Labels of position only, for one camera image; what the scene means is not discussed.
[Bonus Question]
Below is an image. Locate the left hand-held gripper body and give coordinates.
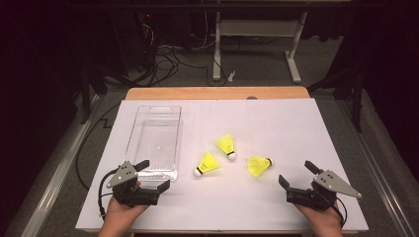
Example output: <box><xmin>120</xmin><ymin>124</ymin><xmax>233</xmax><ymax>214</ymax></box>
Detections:
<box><xmin>106</xmin><ymin>160</ymin><xmax>161</xmax><ymax>208</ymax></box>

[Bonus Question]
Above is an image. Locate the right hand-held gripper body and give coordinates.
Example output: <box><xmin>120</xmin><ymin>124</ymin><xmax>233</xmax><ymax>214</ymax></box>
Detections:
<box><xmin>286</xmin><ymin>169</ymin><xmax>363</xmax><ymax>211</ymax></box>

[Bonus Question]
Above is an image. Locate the clear plastic tray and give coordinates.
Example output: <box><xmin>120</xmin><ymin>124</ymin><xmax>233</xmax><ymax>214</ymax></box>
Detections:
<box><xmin>122</xmin><ymin>105</ymin><xmax>183</xmax><ymax>182</ymax></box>

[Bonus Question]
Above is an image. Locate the yellow shuttlecock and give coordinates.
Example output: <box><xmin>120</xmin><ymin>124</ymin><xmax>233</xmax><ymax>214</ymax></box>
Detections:
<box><xmin>193</xmin><ymin>151</ymin><xmax>221</xmax><ymax>178</ymax></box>
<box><xmin>215</xmin><ymin>132</ymin><xmax>237</xmax><ymax>162</ymax></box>
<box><xmin>246</xmin><ymin>155</ymin><xmax>274</xmax><ymax>178</ymax></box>

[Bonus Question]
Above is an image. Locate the person's right hand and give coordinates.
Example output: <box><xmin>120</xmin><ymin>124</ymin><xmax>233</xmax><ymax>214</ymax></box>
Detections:
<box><xmin>294</xmin><ymin>200</ymin><xmax>344</xmax><ymax>231</ymax></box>

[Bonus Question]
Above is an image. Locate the person's left hand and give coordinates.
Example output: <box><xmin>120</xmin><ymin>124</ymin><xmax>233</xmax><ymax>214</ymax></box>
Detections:
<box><xmin>102</xmin><ymin>197</ymin><xmax>150</xmax><ymax>231</ymax></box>

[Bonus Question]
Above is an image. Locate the white table cover board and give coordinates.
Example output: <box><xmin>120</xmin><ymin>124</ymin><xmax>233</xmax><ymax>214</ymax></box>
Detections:
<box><xmin>74</xmin><ymin>98</ymin><xmax>370</xmax><ymax>233</ymax></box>

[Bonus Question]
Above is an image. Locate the black metal stand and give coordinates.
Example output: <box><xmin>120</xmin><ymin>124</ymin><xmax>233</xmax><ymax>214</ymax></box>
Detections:
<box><xmin>307</xmin><ymin>67</ymin><xmax>365</xmax><ymax>133</ymax></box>
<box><xmin>78</xmin><ymin>63</ymin><xmax>110</xmax><ymax>125</ymax></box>

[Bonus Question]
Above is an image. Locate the black computer tower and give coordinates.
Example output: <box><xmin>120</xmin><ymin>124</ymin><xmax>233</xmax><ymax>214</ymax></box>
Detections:
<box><xmin>112</xmin><ymin>11</ymin><xmax>159</xmax><ymax>73</ymax></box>

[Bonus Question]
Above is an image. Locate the right hand-held gripper cable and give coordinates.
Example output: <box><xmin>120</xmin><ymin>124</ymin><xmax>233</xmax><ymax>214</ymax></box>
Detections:
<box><xmin>332</xmin><ymin>197</ymin><xmax>348</xmax><ymax>228</ymax></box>

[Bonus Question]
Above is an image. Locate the hand-held gripper cable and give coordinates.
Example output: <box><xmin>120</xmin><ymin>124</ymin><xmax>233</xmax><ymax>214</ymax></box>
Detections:
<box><xmin>332</xmin><ymin>197</ymin><xmax>348</xmax><ymax>228</ymax></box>
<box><xmin>97</xmin><ymin>169</ymin><xmax>120</xmax><ymax>221</ymax></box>

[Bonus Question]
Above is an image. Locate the left hand-held gripper cable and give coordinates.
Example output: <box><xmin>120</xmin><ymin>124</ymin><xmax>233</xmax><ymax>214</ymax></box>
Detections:
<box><xmin>97</xmin><ymin>169</ymin><xmax>120</xmax><ymax>221</ymax></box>

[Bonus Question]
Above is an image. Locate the grey metal rail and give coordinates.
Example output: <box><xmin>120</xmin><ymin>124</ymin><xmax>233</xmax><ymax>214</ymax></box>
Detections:
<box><xmin>19</xmin><ymin>95</ymin><xmax>100</xmax><ymax>237</ymax></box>
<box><xmin>335</xmin><ymin>97</ymin><xmax>419</xmax><ymax>237</ymax></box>

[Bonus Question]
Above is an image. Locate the long black cable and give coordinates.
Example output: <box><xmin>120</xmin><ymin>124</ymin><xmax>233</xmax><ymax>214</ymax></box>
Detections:
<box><xmin>74</xmin><ymin>102</ymin><xmax>123</xmax><ymax>192</ymax></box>

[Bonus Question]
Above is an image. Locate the tangle of black cables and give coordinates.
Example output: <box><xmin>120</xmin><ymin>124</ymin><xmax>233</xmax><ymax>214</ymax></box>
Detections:
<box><xmin>131</xmin><ymin>24</ymin><xmax>228</xmax><ymax>88</ymax></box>

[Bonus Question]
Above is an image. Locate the white metal desk frame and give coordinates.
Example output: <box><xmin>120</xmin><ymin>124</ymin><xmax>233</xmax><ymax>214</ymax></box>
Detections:
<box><xmin>211</xmin><ymin>11</ymin><xmax>309</xmax><ymax>84</ymax></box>

